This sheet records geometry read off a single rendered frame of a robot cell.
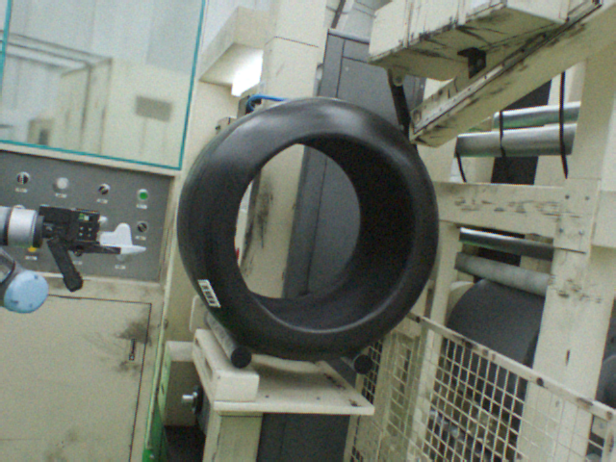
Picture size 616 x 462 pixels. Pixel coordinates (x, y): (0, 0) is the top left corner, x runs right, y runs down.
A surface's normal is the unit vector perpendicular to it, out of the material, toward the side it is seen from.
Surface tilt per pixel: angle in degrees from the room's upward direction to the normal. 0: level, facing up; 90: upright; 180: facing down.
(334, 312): 47
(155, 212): 90
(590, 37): 162
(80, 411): 90
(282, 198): 90
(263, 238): 90
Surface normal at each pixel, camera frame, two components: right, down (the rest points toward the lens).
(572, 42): -0.05, 0.97
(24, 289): 0.85, 0.17
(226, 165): -0.37, -0.33
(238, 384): 0.30, 0.11
